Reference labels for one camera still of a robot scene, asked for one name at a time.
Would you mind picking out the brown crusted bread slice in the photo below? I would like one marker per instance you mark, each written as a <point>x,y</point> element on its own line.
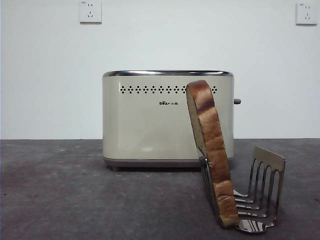
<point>212,140</point>

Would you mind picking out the grey toaster lever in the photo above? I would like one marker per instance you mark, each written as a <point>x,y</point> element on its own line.
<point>237,101</point>

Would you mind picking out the cream two-slot toaster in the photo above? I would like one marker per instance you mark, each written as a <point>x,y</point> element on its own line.
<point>150,125</point>

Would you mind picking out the shiny steel toast rack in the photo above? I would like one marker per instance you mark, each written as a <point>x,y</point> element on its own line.
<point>271,165</point>

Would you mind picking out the white wall socket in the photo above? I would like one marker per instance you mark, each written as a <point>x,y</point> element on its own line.
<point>306,14</point>
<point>90,12</point>

